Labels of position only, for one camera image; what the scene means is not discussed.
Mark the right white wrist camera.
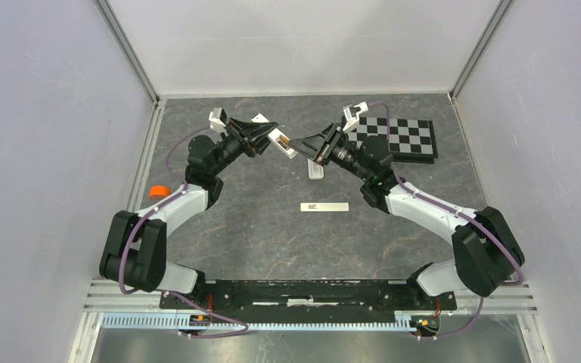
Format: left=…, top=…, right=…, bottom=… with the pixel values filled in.
left=342, top=101, right=368, bottom=132

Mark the long white plastic bar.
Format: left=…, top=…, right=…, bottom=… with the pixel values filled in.
left=251, top=113, right=298, bottom=160

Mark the orange tape roll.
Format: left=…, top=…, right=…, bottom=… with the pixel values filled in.
left=148, top=185, right=171, bottom=201

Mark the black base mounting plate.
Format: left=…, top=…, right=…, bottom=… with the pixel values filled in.
left=187, top=279, right=457, bottom=324

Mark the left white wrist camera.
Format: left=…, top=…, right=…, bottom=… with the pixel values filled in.
left=208, top=107, right=227, bottom=134

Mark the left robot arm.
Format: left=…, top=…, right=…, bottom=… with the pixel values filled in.
left=99, top=118, right=278, bottom=309

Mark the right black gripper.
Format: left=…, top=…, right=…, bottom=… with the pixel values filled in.
left=288, top=122, right=371, bottom=182

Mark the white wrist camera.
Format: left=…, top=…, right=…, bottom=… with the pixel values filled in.
left=342, top=101, right=368, bottom=132
left=208, top=107, right=227, bottom=134

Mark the black white chessboard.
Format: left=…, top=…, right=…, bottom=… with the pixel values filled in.
left=347, top=117, right=438, bottom=164

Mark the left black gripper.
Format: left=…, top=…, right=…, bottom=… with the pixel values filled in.
left=210, top=116, right=281, bottom=176

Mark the slotted cable duct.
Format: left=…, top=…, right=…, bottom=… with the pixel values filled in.
left=101, top=312, right=424, bottom=334

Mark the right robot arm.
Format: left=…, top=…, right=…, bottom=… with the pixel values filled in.
left=288, top=123, right=524, bottom=309

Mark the white bar lid strip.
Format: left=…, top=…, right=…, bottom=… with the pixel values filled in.
left=300, top=202, right=350, bottom=213

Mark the white remote control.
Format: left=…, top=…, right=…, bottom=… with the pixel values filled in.
left=307, top=160, right=325, bottom=180

